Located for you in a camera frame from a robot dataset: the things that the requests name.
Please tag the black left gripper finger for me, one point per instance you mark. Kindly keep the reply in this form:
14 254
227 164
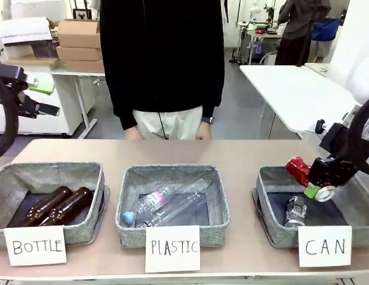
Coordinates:
41 87
38 108

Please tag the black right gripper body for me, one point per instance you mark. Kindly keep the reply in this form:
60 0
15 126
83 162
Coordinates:
335 142

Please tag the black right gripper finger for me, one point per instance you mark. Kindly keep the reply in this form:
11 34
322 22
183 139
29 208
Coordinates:
319 173
346 176

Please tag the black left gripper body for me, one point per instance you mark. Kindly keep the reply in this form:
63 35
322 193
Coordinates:
9 74

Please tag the red drink can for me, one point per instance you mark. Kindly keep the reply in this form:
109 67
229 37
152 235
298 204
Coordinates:
297 170

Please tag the black drink can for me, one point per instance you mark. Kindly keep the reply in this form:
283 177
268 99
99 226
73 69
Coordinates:
295 212

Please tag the brown glass bottle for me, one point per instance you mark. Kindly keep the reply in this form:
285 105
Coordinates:
71 205
49 205

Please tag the capless clear plastic bottle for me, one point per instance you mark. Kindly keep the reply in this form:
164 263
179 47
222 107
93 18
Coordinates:
187 202

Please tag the dark woven basket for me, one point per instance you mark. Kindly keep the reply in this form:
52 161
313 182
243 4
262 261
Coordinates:
44 50

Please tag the white CAN paper label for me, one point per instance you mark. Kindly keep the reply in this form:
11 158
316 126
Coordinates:
324 247

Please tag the grey fabric can basket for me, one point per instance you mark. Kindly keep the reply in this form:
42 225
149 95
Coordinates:
270 228

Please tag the grey fabric bottle basket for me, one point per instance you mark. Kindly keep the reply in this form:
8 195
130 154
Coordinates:
83 234

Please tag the grey fabric plastic basket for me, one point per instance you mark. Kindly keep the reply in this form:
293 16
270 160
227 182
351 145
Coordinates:
172 175

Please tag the person's right hand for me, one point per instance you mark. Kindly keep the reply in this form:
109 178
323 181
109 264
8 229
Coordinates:
132 133

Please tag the person's left hand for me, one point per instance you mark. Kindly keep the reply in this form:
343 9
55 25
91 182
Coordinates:
204 132

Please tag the wooden board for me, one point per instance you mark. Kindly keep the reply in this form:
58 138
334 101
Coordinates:
32 61

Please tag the white desk with legs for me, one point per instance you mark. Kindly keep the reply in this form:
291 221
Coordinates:
80 89

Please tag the white printed carton box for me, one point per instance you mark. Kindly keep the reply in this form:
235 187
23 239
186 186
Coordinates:
23 29

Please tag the closed flat cardboard box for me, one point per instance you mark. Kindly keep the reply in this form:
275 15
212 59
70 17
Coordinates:
78 54
84 66

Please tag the open cardboard box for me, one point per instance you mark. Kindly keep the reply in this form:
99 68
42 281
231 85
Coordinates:
80 34

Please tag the white side table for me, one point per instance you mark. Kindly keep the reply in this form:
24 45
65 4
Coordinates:
291 92

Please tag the framed picture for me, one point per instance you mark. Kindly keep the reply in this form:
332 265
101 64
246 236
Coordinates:
82 14

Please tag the blue bag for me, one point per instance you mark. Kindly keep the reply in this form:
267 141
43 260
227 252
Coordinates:
325 29

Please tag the background person in dark clothes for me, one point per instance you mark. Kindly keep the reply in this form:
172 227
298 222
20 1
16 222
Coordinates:
297 29

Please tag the dark wrist watch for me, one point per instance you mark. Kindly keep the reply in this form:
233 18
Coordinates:
208 120

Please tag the person's black jacket torso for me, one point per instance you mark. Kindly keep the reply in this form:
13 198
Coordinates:
160 53

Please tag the person's beige trousers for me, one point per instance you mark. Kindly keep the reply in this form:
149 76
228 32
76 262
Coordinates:
172 124

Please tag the red background object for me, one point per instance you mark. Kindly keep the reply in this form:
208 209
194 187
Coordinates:
260 30

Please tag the white BOTTLE paper label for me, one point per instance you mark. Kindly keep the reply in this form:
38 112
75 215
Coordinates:
35 246

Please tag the white PLASTIC paper label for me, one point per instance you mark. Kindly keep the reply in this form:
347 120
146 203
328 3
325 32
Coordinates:
172 248

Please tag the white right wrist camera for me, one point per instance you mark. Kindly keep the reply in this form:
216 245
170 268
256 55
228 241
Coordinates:
321 126

